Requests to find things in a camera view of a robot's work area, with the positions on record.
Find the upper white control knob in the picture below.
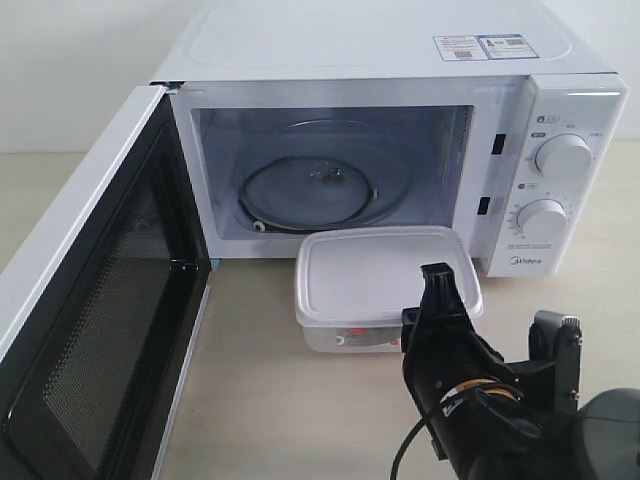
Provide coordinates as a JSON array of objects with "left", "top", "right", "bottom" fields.
[{"left": 535, "top": 134, "right": 593, "bottom": 180}]

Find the white Midea microwave body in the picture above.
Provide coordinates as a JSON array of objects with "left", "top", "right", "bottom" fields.
[{"left": 153, "top": 1, "right": 628, "bottom": 277}]

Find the warning label sticker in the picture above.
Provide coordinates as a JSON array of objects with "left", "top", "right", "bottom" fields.
[{"left": 433, "top": 34, "right": 538, "bottom": 62}]

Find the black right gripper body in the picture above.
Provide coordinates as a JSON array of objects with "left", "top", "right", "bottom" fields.
[{"left": 402, "top": 320, "right": 525, "bottom": 450}]

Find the white microwave door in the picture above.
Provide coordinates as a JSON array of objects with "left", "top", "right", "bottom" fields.
[{"left": 1, "top": 83, "right": 210, "bottom": 479}]

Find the glass microwave turntable plate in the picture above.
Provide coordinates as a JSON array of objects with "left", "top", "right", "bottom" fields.
[{"left": 234, "top": 120, "right": 415, "bottom": 233}]

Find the white plastic food container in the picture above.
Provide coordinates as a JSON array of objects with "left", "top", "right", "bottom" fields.
[{"left": 295, "top": 226, "right": 484, "bottom": 354}]

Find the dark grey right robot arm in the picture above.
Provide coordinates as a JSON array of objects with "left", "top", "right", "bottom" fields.
[{"left": 401, "top": 263, "right": 639, "bottom": 479}]

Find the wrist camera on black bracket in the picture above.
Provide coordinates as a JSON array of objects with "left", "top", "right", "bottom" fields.
[{"left": 509, "top": 310, "right": 582, "bottom": 415}]

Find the lower white timer knob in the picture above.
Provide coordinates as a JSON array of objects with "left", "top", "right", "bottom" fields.
[{"left": 516, "top": 199, "right": 568, "bottom": 241}]

